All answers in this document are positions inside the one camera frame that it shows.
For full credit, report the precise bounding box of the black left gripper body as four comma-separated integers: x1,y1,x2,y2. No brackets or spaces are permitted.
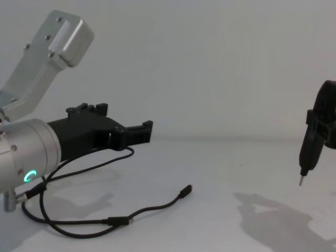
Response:
46,102,127,161

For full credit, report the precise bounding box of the white curtain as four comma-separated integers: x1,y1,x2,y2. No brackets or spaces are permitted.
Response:
0,0,336,144

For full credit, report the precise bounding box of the white table cloth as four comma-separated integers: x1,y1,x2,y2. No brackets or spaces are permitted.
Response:
0,136,336,252

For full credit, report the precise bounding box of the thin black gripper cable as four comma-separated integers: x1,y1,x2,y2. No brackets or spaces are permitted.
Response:
39,146,135,224

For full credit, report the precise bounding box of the black cable with plug end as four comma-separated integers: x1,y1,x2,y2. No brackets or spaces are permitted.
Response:
15,183,194,239

